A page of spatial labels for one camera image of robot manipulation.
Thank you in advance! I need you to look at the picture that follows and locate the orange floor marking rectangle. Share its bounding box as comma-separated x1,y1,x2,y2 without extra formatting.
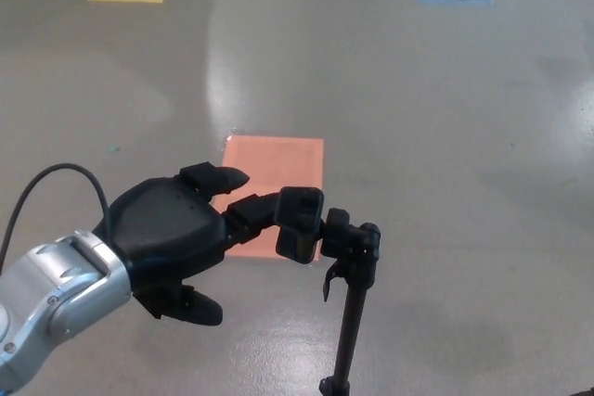
212,134,325,262

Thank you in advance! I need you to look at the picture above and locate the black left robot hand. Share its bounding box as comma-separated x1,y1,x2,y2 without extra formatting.
92,161,284,327

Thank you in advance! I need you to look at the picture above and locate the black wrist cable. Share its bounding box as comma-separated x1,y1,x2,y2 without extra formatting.
0,162,112,272

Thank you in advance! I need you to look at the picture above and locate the black phone stand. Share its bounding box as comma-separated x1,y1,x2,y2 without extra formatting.
275,186,382,396

